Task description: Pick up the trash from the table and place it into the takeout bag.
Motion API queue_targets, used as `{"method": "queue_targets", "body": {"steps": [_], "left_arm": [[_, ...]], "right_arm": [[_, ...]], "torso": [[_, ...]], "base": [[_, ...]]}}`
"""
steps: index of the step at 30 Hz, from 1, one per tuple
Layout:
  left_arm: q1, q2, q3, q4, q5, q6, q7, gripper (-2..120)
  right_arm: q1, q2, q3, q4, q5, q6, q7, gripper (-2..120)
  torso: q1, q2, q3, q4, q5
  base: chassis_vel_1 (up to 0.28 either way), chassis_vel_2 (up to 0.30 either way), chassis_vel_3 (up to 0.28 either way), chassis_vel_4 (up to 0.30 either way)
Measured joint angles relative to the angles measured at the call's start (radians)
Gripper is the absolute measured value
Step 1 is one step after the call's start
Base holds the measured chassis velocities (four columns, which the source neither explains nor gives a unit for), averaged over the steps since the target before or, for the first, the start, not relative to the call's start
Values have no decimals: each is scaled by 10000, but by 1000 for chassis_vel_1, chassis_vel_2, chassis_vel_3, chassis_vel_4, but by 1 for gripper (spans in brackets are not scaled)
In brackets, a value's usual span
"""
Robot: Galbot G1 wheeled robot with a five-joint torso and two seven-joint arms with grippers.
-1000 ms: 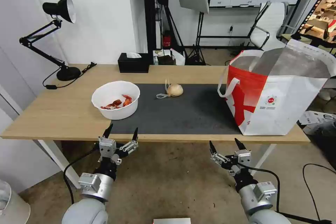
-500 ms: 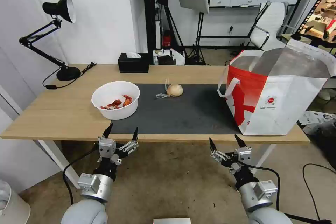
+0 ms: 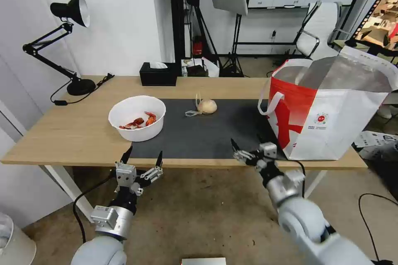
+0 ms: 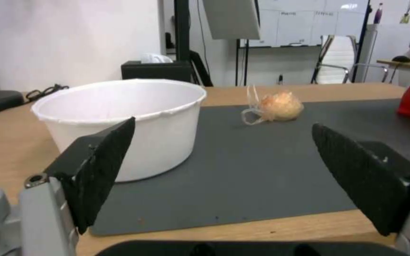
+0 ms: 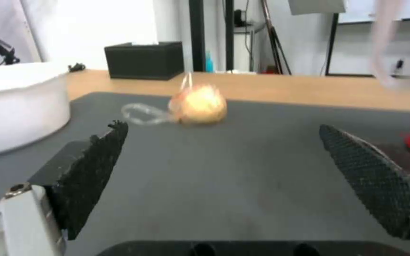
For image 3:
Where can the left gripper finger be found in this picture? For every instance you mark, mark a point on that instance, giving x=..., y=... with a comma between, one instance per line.
x=152, y=174
x=127, y=155

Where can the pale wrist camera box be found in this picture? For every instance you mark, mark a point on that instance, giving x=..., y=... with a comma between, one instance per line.
x=269, y=149
x=126, y=175

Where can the red black device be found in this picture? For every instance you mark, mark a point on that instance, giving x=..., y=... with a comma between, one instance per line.
x=197, y=47

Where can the black table mat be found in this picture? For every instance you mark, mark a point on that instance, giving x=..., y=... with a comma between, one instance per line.
x=205, y=134

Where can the white round bowl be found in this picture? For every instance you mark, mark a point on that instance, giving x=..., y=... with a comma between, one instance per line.
x=136, y=134

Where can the red crayfish shell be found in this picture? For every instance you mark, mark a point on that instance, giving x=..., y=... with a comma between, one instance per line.
x=133, y=123
x=151, y=118

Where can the black light stand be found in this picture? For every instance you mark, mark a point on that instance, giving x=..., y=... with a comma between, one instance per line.
x=238, y=44

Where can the printed papers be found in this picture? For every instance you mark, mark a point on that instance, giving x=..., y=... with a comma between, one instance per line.
x=376, y=140

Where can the red white takeout bag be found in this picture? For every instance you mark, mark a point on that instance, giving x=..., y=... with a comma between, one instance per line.
x=335, y=116

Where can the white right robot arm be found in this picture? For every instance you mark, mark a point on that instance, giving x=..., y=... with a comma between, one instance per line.
x=298, y=215

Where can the white bin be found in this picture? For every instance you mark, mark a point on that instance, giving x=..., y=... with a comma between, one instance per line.
x=14, y=243

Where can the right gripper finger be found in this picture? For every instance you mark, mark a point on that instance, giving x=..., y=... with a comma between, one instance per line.
x=260, y=140
x=244, y=154

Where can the wooden table with white legs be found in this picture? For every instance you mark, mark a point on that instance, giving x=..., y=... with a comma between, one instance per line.
x=77, y=128

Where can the robot front panel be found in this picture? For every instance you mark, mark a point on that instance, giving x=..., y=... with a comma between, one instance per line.
x=203, y=261

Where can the black desk lamp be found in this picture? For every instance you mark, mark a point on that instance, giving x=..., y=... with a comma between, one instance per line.
x=77, y=85

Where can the white office chair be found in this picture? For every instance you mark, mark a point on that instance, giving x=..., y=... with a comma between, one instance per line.
x=317, y=29

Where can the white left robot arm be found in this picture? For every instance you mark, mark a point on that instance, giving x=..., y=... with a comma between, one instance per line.
x=105, y=246

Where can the black tissue box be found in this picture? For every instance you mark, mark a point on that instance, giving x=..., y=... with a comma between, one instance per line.
x=157, y=75

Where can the white plastic bag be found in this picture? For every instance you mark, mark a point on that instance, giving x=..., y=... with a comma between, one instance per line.
x=212, y=67

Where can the dark box on floor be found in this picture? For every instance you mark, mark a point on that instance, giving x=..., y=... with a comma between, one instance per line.
x=196, y=70

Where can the black pillar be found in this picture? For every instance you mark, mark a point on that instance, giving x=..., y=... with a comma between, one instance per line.
x=176, y=19

